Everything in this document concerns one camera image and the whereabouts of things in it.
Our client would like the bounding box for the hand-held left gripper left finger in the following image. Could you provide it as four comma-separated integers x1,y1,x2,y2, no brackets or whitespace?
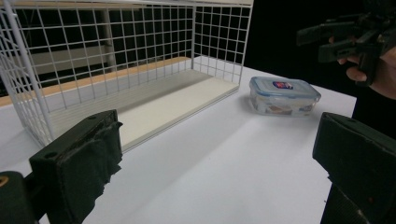
29,109,124,224

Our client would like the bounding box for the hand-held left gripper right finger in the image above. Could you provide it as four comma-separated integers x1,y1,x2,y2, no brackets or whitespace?
312,112,396,218

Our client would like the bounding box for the clear plastic container blue lid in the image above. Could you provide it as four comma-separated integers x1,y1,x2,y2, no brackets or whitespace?
248,76,322,119

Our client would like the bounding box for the white wire rack shelf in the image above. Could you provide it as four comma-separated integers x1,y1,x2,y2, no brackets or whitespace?
0,0,255,154

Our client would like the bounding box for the grey metal stand post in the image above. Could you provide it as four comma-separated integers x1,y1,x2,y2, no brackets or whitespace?
101,8,117,70

